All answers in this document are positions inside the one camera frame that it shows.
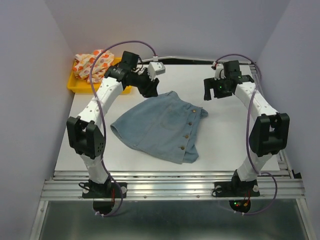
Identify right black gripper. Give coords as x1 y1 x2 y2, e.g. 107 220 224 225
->
202 75 231 101

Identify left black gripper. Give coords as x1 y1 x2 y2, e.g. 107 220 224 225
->
131 68 161 100

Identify light blue denim skirt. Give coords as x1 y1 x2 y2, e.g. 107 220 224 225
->
110 91 208 165

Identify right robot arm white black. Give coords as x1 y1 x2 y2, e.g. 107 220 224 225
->
204 60 290 198

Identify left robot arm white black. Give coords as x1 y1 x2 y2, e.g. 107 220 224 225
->
66 51 166 199

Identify orange floral skirt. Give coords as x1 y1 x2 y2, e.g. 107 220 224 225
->
72 49 115 84

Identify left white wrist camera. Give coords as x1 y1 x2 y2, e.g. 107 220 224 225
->
147 61 166 81

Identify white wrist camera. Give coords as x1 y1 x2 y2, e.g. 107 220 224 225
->
147 61 166 81
212 63 225 80

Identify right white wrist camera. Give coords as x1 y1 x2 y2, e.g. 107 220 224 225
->
212 63 225 80

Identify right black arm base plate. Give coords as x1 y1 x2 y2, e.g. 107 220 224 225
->
214 180 261 198

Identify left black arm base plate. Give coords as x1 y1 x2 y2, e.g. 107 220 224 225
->
78 180 127 199

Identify aluminium frame rails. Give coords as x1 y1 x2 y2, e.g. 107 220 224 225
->
31 63 316 240

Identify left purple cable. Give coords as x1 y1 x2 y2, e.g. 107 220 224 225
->
88 40 159 218

